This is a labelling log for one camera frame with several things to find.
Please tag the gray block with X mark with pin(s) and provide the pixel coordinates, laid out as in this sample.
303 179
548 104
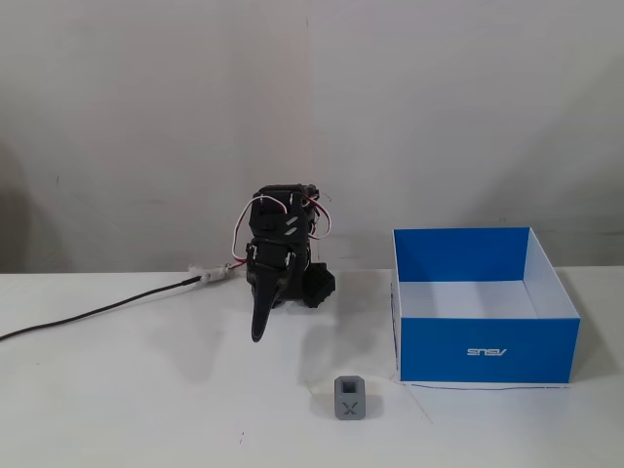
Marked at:
349 399

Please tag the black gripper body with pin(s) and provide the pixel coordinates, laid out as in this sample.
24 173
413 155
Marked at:
271 254

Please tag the blue and white cardboard box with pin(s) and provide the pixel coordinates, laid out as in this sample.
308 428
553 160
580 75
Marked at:
487 336

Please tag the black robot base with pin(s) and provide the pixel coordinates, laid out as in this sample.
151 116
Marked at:
320 286

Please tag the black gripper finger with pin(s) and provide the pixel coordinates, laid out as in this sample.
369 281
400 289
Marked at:
260 312
280 288

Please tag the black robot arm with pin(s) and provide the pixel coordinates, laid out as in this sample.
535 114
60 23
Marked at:
279 220

